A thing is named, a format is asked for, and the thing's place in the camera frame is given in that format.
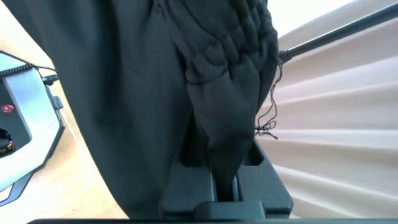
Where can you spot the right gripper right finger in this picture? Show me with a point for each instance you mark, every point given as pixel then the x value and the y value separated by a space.
pixel 264 186

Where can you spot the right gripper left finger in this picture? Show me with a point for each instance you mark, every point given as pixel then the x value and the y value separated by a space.
pixel 186 186

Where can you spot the black knitted shorts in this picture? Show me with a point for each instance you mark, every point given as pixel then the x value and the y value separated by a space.
pixel 124 93

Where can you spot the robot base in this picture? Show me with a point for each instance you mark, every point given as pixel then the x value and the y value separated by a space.
pixel 28 124

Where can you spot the black clothes rack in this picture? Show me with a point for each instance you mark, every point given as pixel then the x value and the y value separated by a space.
pixel 342 31

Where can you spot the beige curtain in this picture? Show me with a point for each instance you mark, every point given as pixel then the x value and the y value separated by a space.
pixel 342 140

